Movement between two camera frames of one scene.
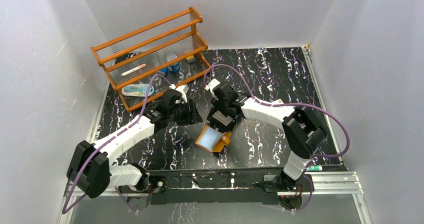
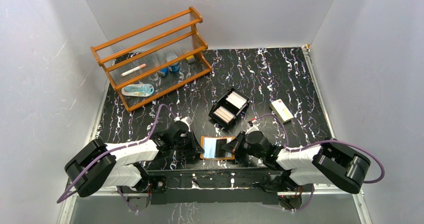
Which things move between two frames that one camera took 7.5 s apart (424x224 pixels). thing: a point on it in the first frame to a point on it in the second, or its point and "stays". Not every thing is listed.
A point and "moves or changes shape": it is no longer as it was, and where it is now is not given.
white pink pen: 141,66 stays
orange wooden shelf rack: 141,64 stays
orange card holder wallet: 213,139 moves or changes shape
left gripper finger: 190,114 to 198,148
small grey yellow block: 190,58 stays
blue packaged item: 137,90 stays
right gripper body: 220,105 to 247,149
